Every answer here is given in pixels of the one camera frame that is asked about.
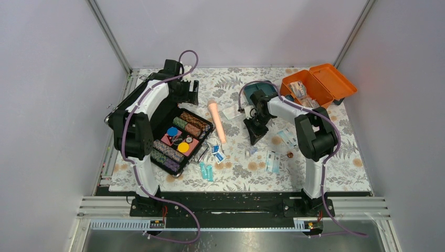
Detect orange black chip stack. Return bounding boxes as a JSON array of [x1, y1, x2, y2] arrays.
[[179, 112, 210, 132]]

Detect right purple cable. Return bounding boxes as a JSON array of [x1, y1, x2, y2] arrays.
[[238, 80, 368, 238]]

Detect teal tube pair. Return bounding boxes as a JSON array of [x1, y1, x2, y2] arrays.
[[199, 162, 214, 182]]

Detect small blue clear ampoule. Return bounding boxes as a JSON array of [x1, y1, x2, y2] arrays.
[[245, 146, 258, 158]]

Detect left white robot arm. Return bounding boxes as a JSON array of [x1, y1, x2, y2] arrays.
[[104, 59, 198, 216]]

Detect green chip stack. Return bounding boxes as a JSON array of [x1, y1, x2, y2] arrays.
[[173, 117, 188, 130]]

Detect small blue sachets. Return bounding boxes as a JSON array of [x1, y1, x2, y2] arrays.
[[211, 145, 226, 164]]

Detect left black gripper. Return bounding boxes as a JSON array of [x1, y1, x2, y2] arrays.
[[170, 78, 198, 105]]

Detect teal divided tray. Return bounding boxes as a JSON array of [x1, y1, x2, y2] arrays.
[[243, 80, 276, 106]]

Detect yellow poker chip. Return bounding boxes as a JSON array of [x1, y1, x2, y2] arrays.
[[177, 142, 189, 153]]

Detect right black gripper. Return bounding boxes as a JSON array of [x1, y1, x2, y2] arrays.
[[243, 112, 273, 146]]

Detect blue white sachet packet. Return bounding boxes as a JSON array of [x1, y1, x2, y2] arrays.
[[265, 151, 281, 173]]

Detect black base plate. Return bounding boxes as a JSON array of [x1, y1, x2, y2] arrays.
[[94, 186, 336, 229]]

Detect blue white medicine packet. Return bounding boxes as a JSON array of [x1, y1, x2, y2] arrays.
[[277, 129, 298, 149]]

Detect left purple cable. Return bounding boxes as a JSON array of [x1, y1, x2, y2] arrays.
[[120, 49, 202, 244]]

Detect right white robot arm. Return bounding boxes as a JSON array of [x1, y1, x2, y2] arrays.
[[243, 90, 338, 216]]

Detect blue poker chip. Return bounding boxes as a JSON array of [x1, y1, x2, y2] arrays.
[[166, 127, 178, 137]]

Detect black poker chip case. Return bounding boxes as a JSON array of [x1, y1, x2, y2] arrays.
[[104, 73, 215, 177]]

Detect floral table mat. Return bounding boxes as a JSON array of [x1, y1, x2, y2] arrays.
[[109, 67, 373, 193]]

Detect orange medicine box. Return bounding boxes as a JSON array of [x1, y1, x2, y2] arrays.
[[280, 64, 357, 108]]

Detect red white chip stack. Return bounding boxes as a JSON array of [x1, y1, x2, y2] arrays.
[[185, 123, 202, 138]]

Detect purple cable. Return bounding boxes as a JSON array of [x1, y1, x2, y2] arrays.
[[238, 80, 368, 238], [120, 49, 202, 244]]

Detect clear gauze packet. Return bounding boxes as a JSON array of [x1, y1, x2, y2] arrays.
[[222, 104, 244, 120]]

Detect colourful plaster box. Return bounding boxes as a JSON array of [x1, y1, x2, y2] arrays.
[[289, 81, 308, 99]]

